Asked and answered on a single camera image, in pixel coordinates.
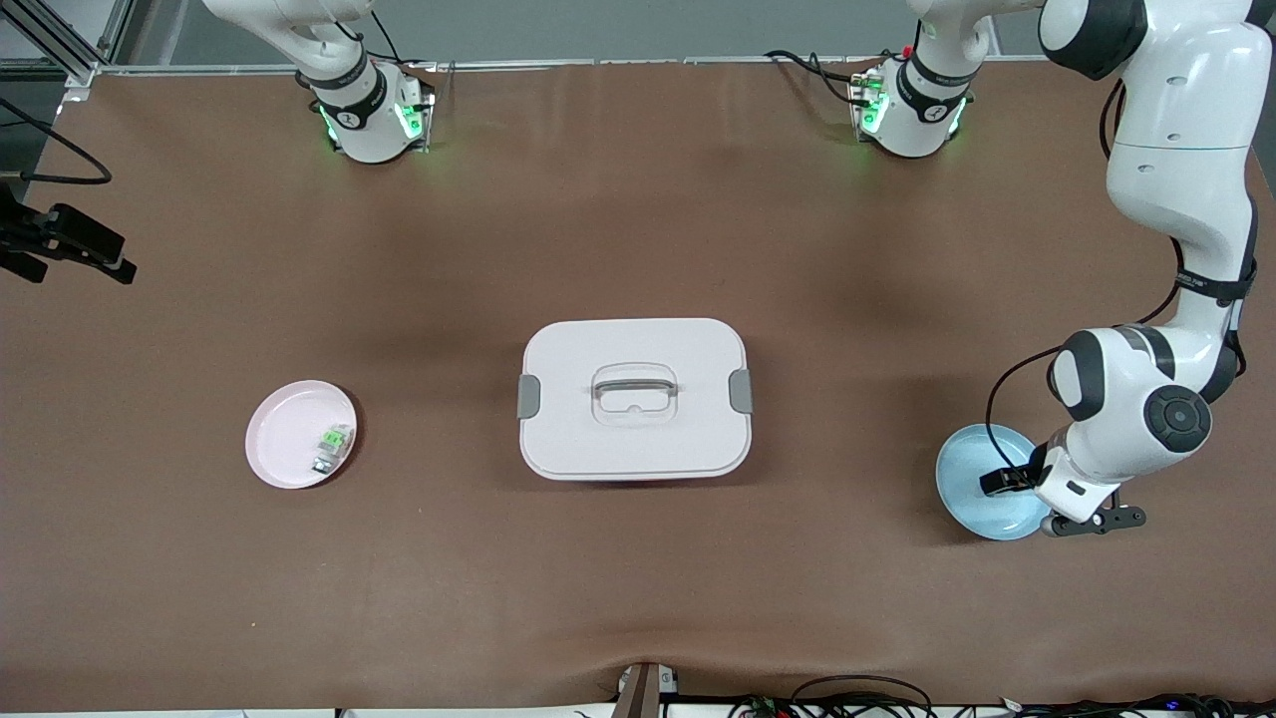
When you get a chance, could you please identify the light blue round plate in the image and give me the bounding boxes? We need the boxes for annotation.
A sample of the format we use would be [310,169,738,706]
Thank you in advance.
[935,423,1056,542]

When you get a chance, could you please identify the pink round plate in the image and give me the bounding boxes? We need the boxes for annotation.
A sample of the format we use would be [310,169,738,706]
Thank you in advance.
[244,379,358,490]

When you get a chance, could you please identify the white lidded storage box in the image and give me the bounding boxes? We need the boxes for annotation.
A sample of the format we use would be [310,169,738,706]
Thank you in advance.
[516,317,755,483]

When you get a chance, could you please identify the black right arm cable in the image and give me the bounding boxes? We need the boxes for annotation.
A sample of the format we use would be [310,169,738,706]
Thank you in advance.
[0,95,113,187]

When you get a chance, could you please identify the aluminium frame profile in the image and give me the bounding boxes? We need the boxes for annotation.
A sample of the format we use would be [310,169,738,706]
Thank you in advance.
[0,0,136,86]

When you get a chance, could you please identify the green push-button switch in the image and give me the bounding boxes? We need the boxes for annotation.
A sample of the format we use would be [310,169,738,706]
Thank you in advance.
[311,424,356,474]

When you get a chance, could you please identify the black cable bundle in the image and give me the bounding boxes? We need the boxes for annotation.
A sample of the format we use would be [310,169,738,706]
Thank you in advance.
[728,674,1276,718]

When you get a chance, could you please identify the black right base cable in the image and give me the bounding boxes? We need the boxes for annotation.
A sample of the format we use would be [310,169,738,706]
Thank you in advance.
[367,8,440,71]

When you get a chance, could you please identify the grey box lid handle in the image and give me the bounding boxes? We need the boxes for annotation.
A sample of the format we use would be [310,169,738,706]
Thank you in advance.
[592,377,679,400]

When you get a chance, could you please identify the brown strap with metal bracket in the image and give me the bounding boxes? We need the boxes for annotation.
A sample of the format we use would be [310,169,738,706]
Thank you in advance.
[613,660,681,718]

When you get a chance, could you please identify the black left base cables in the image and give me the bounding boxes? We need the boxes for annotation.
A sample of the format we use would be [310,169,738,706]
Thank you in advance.
[764,48,870,109]

